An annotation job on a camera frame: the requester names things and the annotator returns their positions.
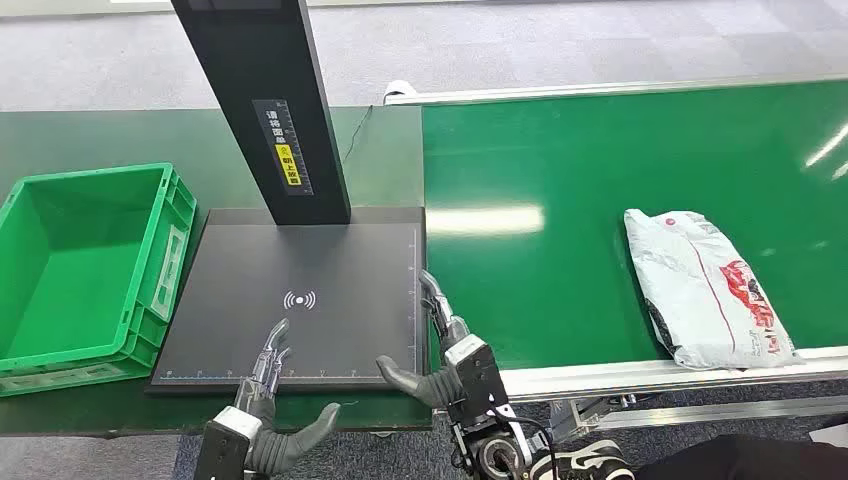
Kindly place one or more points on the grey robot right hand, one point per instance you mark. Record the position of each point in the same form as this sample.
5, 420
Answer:
424, 391

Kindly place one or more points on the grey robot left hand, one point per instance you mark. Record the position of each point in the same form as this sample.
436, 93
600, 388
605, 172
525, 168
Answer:
278, 450

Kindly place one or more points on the white package with red print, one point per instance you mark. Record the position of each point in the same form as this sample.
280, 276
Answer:
702, 291

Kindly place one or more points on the black scanner machine with column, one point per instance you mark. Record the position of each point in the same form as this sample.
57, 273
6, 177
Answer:
344, 278

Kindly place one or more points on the green conveyor belt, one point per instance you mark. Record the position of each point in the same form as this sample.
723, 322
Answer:
563, 166

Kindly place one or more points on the white conveyor roller cap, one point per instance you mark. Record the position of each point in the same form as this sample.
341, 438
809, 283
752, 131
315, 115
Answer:
399, 89

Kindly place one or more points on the black white shoe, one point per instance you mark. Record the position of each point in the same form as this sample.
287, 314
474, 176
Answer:
583, 464

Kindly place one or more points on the green plastic crate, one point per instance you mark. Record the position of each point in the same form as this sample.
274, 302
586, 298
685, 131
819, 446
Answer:
73, 278

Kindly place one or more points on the black yellow label sticker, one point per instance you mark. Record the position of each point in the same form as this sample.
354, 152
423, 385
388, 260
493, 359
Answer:
283, 149

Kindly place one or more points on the person's leg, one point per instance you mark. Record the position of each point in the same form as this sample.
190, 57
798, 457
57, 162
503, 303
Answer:
742, 460

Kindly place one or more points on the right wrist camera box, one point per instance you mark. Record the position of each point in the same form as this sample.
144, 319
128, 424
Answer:
474, 378

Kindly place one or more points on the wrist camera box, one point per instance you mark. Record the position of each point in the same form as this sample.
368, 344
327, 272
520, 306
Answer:
474, 378
222, 450

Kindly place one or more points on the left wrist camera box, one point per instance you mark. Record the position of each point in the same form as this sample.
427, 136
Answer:
222, 450

